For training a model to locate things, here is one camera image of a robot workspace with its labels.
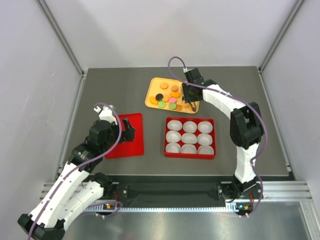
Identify orange round cookie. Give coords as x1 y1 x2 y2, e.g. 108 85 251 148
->
171 85 179 92
160 82 169 90

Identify metal tongs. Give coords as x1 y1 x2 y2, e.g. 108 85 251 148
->
181 96 197 112

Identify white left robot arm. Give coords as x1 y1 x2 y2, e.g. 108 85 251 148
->
17 118 136 240

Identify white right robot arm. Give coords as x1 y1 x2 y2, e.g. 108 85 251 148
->
182 67 264 202

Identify red box lid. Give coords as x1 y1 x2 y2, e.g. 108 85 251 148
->
105 113 145 159

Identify yellow fish cookie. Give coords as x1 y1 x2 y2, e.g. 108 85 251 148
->
169 91 181 99

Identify brown chip cookie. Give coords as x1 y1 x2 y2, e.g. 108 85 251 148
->
175 104 183 111

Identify pink sandwich cookie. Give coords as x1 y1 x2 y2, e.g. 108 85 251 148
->
168 97 177 104

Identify green sandwich cookie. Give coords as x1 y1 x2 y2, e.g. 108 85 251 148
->
168 103 177 110
157 101 166 109

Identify yellow tray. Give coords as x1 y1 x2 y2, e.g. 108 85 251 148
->
144 77 200 114

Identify black sandwich cookie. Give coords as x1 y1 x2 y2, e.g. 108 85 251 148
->
155 93 164 101

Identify red cookie box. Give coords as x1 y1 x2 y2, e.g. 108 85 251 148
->
164 117 216 160

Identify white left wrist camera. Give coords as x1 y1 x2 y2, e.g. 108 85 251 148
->
93 105 118 125

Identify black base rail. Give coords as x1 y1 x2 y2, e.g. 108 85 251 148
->
84 174 263 208

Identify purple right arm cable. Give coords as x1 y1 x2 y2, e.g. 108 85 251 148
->
167 56 269 216

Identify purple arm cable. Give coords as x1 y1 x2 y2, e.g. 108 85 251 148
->
167 56 269 216
27 102 123 240

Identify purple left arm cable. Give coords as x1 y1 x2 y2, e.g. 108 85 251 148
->
27 102 123 240

